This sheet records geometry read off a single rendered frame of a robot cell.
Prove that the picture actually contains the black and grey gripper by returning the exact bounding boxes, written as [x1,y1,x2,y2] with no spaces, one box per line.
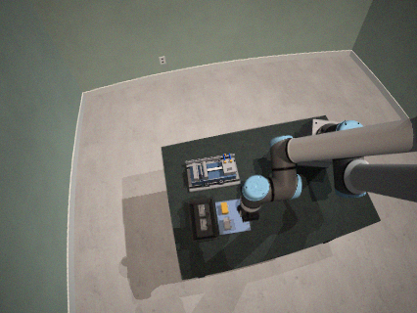
[237,205,259,223]

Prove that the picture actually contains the yellow block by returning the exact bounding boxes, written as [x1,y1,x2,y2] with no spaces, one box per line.
[221,202,228,215]

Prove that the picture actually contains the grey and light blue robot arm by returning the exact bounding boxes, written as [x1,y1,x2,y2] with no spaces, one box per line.
[240,116,417,212]

